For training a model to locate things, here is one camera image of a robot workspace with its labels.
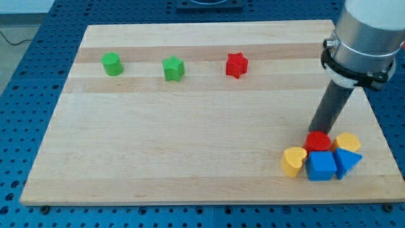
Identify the blue triangle block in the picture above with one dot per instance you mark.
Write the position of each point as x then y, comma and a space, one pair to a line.
345, 161

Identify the blue cube block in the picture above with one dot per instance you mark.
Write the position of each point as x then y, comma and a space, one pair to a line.
320, 166

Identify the light wooden board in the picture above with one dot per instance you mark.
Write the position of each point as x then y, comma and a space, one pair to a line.
137, 139

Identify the red cylinder block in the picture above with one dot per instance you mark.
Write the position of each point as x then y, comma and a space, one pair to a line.
317, 141

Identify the yellow pentagon block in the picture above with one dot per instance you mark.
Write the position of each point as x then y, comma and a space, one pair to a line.
346, 141

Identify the yellow heart block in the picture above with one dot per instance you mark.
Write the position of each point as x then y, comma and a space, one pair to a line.
292, 160

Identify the green star block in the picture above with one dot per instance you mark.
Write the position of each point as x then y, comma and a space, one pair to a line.
173, 69

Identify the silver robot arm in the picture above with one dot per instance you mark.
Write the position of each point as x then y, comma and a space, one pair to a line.
362, 47

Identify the green cylinder block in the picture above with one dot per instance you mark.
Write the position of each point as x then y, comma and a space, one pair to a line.
112, 64

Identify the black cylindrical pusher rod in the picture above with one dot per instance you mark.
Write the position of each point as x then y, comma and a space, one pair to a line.
334, 99

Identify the red star block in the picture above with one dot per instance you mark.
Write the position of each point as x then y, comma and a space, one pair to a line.
236, 65

